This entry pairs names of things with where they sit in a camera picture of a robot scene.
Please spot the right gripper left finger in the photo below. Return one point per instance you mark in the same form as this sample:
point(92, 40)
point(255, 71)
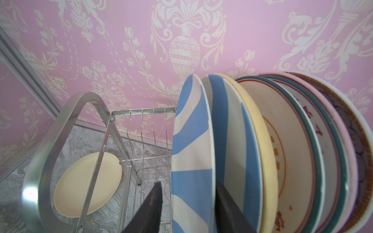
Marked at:
point(148, 217)

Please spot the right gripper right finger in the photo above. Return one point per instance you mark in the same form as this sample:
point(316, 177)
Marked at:
point(229, 218)

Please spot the cream plate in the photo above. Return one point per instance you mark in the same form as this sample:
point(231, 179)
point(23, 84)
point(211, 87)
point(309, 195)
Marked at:
point(72, 188)

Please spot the blue striped plate front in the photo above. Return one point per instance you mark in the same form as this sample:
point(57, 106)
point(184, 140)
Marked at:
point(237, 157)

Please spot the chrome wire dish rack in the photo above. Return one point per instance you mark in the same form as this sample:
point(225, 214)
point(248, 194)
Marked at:
point(36, 203)

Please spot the yellow plate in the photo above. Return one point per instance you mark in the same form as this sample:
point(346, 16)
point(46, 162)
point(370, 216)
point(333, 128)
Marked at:
point(268, 162)

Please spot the blue striped plate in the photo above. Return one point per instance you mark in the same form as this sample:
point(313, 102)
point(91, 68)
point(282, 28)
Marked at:
point(237, 157)
point(193, 161)

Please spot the pink bear plate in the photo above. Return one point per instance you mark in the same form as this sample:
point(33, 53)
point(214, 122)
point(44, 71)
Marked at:
point(346, 151)

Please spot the petal pattern plate orange rim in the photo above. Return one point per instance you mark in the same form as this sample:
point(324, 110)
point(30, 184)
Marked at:
point(362, 138)

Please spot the left aluminium corner post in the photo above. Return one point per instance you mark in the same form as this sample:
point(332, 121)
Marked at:
point(27, 76)

